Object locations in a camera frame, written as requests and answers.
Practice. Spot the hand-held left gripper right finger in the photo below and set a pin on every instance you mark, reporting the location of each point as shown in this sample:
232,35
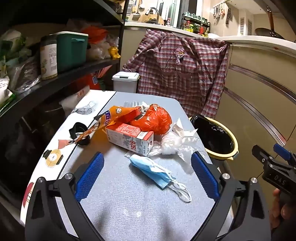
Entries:
205,176

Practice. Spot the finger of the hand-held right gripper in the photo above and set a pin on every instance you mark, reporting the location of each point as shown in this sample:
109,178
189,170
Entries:
281,150
261,154

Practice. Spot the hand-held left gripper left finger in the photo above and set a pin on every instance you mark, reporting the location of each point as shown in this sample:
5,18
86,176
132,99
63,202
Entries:
90,176

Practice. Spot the yellow trash bin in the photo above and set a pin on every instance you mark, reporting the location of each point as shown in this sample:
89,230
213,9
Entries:
222,155

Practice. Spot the black trash bag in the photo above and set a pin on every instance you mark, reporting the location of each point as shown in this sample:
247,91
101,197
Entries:
212,136

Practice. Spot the red white milk carton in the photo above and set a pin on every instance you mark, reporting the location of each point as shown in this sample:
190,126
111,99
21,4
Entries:
129,139

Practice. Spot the blue face mask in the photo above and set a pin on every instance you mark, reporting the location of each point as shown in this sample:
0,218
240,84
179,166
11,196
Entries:
148,169

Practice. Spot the orange snack wrapper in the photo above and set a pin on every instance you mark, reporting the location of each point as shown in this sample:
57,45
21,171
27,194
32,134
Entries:
115,113

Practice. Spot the orange plastic bag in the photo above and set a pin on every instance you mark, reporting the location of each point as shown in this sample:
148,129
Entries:
155,118

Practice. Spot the pack of clear straws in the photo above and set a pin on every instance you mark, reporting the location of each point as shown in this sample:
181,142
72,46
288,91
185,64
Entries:
131,103

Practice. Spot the person's right hand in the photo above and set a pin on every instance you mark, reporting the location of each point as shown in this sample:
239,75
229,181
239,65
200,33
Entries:
275,210

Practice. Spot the clear plastic bag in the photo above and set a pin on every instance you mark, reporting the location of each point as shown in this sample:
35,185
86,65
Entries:
168,143

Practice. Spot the white flour sack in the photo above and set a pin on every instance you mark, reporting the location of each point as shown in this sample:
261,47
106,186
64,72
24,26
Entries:
74,99

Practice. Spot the red plaid shirt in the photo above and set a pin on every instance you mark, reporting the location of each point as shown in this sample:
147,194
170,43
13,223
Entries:
180,83

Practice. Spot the orange bag with blue label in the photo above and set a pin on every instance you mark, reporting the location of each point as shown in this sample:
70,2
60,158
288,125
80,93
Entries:
92,80

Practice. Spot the white lidded bin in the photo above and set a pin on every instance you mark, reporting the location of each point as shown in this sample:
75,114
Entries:
126,84

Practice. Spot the black shelf unit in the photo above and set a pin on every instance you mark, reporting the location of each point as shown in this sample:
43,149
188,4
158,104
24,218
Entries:
69,76

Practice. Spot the hanging frying pan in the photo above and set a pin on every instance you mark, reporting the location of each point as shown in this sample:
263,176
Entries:
269,31

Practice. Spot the white labelled canister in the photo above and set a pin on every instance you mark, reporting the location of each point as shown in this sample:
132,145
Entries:
48,60

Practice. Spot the green storage box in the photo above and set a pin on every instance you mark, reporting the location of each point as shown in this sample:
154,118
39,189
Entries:
71,53

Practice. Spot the yellow figurine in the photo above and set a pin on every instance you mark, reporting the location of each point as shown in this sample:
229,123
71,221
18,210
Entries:
114,52

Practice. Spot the white plastic bags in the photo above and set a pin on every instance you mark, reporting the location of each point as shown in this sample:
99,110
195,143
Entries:
99,49

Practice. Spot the orange bags on shelf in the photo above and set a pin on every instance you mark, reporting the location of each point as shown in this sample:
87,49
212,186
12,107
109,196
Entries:
94,34

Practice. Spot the spice rack with bottles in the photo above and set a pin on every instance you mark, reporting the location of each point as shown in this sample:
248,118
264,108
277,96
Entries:
195,25

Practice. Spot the hanging kitchen utensils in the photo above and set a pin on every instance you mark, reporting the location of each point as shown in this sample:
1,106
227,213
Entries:
219,11

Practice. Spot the white kitchen counter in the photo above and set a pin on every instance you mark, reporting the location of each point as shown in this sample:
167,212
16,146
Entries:
138,24

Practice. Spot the steel faucet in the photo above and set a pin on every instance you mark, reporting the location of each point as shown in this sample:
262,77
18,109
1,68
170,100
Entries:
154,12

